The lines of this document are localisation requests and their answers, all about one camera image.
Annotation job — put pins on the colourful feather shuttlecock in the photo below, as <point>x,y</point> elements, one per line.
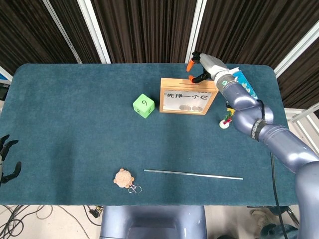
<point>224,123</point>

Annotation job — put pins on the white post with blue sign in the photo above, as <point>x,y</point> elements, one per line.
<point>5,76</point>

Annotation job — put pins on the wooden coin box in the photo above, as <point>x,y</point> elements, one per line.
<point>189,85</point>

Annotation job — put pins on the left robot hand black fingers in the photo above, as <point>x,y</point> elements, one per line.
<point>6,149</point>

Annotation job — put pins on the wide white partition post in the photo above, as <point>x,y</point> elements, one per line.
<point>94,32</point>
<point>195,32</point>
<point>296,51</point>

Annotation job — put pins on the blue-green table cloth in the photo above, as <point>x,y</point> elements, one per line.
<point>74,137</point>

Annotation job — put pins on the blue cardboard carton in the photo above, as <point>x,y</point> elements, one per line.
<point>246,84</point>

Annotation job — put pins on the aluminium frame rack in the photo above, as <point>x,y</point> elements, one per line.
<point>299,117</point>

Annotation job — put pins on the blue-grey robot torso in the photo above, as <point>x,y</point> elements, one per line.
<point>152,224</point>

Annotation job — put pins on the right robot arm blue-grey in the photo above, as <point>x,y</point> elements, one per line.
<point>286,144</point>

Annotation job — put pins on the black power plug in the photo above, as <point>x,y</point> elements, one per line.
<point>96,212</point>

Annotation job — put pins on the long thin metal rod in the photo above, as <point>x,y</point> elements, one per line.
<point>193,174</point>

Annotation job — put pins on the thin grey partition post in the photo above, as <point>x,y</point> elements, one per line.
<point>62,32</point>

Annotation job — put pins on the green foam number die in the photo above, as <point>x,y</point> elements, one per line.
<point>143,105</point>

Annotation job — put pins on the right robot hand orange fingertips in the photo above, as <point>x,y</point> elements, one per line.
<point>211,65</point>

